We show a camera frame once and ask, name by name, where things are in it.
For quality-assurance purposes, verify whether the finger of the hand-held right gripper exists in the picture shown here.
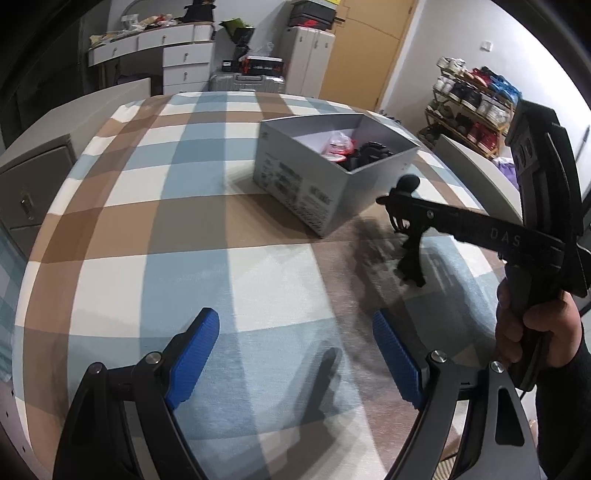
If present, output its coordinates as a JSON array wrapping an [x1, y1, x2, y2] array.
[[395, 225, 428, 289], [376, 174, 581, 278]]

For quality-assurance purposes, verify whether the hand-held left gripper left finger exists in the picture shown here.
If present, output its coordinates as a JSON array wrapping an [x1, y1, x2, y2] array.
[[53, 308, 221, 480]]

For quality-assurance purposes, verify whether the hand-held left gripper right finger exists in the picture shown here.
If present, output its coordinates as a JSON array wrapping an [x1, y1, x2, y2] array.
[[372, 308, 541, 480]]

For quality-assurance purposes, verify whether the grey cardboard box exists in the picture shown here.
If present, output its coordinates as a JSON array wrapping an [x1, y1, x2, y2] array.
[[253, 114, 421, 238]]

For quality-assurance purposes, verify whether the person's right forearm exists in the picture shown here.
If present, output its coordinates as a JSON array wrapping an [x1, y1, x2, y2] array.
[[530, 339, 591, 480]]

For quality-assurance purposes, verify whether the person's right hand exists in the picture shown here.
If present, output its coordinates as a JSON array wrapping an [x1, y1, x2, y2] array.
[[495, 277, 584, 371]]

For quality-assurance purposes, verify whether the purple bag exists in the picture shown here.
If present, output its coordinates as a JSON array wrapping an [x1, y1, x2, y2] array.
[[492, 157, 521, 191]]

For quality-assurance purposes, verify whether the grey curved bed board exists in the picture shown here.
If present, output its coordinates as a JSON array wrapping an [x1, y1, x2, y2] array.
[[434, 134, 525, 223]]

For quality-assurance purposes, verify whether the plaid blanket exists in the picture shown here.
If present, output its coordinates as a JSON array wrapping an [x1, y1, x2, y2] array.
[[11, 90, 522, 480]]

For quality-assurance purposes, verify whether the shoe rack with shoes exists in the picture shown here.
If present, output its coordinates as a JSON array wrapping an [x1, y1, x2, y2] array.
[[424, 56, 523, 155]]

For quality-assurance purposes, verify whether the teal checked cloth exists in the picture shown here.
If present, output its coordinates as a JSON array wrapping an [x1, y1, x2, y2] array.
[[0, 240, 23, 385]]

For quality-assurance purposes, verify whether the wooden door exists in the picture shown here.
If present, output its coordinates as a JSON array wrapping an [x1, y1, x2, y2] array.
[[318, 0, 419, 112]]

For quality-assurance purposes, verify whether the silver suitcase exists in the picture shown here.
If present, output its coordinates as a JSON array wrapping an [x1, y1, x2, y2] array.
[[208, 71, 290, 94]]

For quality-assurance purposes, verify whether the red and black box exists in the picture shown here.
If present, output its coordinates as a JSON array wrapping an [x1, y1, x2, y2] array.
[[241, 55, 284, 77]]

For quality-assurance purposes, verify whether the grey bedside cabinet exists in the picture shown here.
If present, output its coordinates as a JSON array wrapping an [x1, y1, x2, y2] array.
[[0, 76, 153, 260]]

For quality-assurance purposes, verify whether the black shoe box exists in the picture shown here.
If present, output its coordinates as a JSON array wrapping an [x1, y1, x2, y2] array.
[[288, 0, 341, 33]]

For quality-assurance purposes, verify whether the green and black bouquet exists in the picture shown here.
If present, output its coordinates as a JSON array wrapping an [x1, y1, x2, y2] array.
[[219, 17, 257, 61]]

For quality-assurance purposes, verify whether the white desk with drawers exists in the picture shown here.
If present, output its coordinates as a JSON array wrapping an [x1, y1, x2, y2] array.
[[88, 23, 216, 96]]

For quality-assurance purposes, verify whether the black bag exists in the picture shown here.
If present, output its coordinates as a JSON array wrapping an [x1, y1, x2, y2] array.
[[182, 0, 218, 25]]

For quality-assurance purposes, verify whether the clutter of desk items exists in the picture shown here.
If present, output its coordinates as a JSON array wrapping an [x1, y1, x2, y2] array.
[[90, 11, 186, 47]]

